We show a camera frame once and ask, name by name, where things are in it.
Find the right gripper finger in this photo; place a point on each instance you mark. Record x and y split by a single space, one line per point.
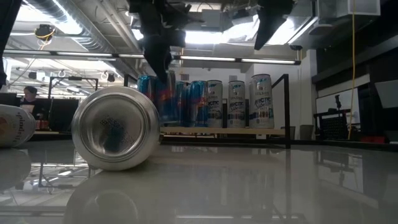
270 21

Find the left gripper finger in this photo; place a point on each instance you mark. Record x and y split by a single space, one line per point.
158 59

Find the green beverage can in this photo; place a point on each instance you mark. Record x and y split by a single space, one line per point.
115 127

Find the gray ceiling box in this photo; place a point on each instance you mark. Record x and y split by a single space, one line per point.
213 20

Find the white can with blue print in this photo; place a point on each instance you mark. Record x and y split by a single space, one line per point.
261 102

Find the white board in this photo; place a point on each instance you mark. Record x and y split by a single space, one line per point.
323 107

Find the black monitor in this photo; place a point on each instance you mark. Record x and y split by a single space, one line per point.
9 99
63 115

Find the gray bin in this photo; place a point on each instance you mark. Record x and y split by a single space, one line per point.
307 132
292 132

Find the distant colourful cans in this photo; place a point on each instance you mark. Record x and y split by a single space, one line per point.
42 124

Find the person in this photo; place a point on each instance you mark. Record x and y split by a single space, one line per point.
30 99

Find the gray trapezoid panel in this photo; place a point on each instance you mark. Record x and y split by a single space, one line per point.
387 93

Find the red box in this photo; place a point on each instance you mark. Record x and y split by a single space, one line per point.
373 139

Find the pink and white can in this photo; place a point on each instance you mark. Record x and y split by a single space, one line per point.
15 124

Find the rectangular metal ceiling duct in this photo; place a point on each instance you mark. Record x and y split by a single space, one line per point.
304 25

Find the small ceiling camera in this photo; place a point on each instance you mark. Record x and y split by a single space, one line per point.
295 47

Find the silver spiral ceiling duct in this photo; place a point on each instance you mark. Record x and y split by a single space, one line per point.
93 37

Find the black metal rack frame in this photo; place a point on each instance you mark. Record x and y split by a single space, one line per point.
51 90

